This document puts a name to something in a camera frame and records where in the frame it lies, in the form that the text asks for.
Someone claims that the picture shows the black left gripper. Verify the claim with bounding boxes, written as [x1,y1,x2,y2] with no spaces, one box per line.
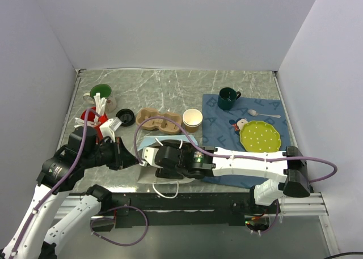
[82,135,140,169]

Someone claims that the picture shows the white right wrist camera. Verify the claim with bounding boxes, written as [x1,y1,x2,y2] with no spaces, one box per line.
[141,147,159,168]

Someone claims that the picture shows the green polka dot plate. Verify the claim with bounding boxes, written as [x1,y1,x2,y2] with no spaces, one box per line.
[239,121,282,153]

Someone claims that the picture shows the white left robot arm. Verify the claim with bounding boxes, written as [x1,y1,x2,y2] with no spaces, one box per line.
[1,126,138,258]

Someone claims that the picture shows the blue letter print cloth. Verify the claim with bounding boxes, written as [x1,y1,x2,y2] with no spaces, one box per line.
[201,94,296,189]

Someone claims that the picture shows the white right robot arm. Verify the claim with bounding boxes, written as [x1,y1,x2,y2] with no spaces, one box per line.
[149,145,311,213]

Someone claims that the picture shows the dark green mug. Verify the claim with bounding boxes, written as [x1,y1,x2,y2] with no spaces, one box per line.
[217,87,241,111]

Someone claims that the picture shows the red cup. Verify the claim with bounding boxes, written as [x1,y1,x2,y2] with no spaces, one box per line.
[87,112,108,140]

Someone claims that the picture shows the silver spoon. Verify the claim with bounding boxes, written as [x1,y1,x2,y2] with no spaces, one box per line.
[247,109,281,118]

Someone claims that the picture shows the stacked brown pulp carriers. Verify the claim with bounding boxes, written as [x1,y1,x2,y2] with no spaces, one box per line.
[136,108,182,135]

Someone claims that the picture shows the white mug green inside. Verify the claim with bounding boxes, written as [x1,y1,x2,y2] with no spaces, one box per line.
[82,84,117,112]

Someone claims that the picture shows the light blue paper bag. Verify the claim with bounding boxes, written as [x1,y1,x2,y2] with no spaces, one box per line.
[137,135,195,199]

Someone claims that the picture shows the white wrapped straws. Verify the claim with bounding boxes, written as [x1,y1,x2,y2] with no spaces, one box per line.
[74,92,109,129]

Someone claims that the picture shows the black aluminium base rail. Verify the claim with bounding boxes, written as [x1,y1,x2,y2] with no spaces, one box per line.
[56,192,330,228]

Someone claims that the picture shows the black coffee cup lid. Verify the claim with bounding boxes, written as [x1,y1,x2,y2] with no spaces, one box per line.
[116,108,136,127]

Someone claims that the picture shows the stacked brown paper cups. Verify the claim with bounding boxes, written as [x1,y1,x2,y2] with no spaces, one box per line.
[182,109,203,133]

